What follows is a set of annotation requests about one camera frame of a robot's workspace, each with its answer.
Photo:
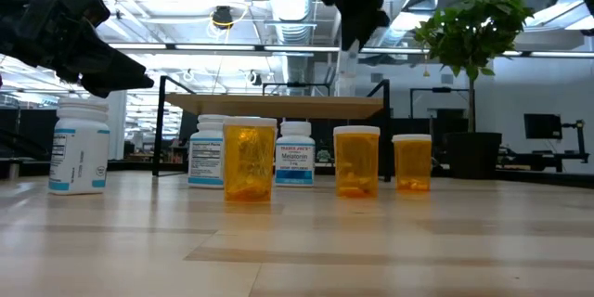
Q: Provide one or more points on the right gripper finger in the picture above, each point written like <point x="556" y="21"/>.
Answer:
<point x="355" y="34"/>

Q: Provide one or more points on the silver ventilation duct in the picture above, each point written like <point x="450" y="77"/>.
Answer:
<point x="292" y="4"/>

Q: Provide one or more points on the white medicine bottle blue label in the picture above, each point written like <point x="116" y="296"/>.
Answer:
<point x="79" y="158"/>
<point x="206" y="158"/>
<point x="295" y="158"/>

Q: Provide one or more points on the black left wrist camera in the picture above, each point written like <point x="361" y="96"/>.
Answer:
<point x="83" y="4"/>

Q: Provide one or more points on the green potted plant black pot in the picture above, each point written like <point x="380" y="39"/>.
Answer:
<point x="473" y="28"/>

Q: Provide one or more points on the black computer monitor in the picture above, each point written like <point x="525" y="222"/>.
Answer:
<point x="543" y="126"/>

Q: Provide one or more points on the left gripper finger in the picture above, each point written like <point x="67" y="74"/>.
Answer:
<point x="107" y="65"/>
<point x="104" y="89"/>

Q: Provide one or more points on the wooden shelf black legs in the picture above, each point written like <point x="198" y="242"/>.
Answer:
<point x="278" y="107"/>

